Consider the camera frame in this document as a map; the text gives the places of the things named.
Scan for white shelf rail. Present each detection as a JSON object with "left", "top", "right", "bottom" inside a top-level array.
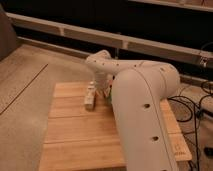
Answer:
[{"left": 6, "top": 12, "right": 213, "bottom": 68}]

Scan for wooden board table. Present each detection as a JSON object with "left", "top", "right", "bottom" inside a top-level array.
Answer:
[{"left": 38, "top": 82, "right": 193, "bottom": 171}]

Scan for black cables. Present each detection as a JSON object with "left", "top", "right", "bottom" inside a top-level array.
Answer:
[{"left": 167, "top": 41, "right": 213, "bottom": 171}]

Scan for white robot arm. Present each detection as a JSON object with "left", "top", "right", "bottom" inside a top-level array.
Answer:
[{"left": 86, "top": 50, "right": 180, "bottom": 171}]

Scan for white wooden block toy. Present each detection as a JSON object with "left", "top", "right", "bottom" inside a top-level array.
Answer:
[{"left": 84, "top": 81, "right": 96, "bottom": 110}]

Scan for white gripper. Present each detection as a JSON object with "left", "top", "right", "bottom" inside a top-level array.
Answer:
[{"left": 95, "top": 76, "right": 112, "bottom": 98}]

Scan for green ceramic bowl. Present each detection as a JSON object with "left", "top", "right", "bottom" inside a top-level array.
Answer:
[{"left": 107, "top": 92, "right": 112, "bottom": 102}]

